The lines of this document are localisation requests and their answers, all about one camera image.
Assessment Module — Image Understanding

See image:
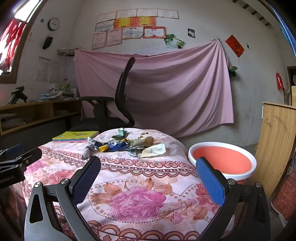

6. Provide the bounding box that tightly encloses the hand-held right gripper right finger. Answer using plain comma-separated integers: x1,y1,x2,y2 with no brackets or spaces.
195,157,271,241

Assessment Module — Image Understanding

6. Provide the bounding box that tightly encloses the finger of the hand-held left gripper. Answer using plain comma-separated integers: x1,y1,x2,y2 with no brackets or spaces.
9,147,43,168
0,144,24,160

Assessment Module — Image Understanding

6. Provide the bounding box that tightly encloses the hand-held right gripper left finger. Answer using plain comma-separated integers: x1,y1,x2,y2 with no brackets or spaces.
24,156,102,241

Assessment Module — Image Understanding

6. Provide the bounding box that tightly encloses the white and orange basin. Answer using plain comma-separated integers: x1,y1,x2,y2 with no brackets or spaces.
188,142,257,186

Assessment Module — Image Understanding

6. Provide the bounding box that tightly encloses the silver wrapper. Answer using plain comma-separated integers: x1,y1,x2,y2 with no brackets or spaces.
82,137,97,161

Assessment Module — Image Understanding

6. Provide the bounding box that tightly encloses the blue foil wrapper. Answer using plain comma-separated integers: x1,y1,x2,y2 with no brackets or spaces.
96,140,131,152

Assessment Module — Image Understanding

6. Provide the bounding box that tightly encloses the small wrapper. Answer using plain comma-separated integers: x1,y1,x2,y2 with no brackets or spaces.
127,146,142,157

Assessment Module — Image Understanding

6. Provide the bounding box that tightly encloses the green wrapper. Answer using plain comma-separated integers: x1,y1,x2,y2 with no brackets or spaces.
112,128,129,139

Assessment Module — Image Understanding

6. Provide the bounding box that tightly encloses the white paper packet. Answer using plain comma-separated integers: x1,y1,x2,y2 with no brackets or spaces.
141,144,166,158

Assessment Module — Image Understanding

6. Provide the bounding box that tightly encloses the brown paper scrap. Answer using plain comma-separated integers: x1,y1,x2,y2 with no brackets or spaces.
133,132,154,146

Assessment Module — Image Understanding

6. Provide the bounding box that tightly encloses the stack of shelf books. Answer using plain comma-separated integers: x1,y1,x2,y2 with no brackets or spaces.
0,113,26,130

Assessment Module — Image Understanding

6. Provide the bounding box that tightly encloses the pink book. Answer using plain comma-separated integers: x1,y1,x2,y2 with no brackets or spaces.
53,138,88,143

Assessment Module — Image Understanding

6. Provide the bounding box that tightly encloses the wooden desk shelf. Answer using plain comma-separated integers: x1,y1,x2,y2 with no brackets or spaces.
0,98,82,136

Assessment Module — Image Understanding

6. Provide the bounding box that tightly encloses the yellow book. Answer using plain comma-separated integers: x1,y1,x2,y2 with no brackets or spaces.
52,131,100,141

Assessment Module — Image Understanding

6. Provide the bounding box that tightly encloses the floral pink blanket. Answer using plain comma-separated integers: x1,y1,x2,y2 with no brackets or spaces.
20,128,234,241

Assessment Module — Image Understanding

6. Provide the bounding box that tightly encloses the pile of papers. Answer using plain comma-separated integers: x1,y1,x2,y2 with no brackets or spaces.
38,80,78,101

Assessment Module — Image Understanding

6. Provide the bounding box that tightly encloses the large wooden board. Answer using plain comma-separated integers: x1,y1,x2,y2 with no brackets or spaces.
254,101,296,197

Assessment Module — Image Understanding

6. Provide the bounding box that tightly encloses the black office chair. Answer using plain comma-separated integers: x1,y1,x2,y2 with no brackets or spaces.
69,57,136,134

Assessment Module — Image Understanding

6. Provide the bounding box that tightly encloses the pink hanging cloth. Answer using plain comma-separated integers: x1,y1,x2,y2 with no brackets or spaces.
74,39,234,138

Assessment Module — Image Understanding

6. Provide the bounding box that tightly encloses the red cloth outside window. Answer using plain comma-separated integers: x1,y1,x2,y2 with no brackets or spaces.
0,19,27,70

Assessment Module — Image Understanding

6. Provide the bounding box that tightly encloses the red hanging packet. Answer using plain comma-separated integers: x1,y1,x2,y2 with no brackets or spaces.
275,72,284,90

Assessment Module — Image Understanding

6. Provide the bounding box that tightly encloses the red paper poster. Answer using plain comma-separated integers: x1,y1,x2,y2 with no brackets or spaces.
225,35,245,58

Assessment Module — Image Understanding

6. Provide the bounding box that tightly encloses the green photo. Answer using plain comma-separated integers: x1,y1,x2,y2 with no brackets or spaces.
164,34,175,48
171,37,186,49

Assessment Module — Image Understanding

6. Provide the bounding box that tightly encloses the wooden window frame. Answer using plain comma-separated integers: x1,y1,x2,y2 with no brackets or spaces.
0,0,49,84

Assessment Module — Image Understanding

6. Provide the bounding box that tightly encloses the white wall calendar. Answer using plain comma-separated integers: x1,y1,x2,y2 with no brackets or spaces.
36,56,50,82

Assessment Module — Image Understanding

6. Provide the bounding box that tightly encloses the small wall shelf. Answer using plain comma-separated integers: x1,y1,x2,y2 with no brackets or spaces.
57,47,81,56

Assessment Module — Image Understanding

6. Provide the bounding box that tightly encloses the round wall clock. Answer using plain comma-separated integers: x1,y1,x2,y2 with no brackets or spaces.
48,18,60,31

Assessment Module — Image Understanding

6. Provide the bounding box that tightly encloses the group of wall certificates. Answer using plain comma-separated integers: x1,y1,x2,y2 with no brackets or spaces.
92,9,179,50

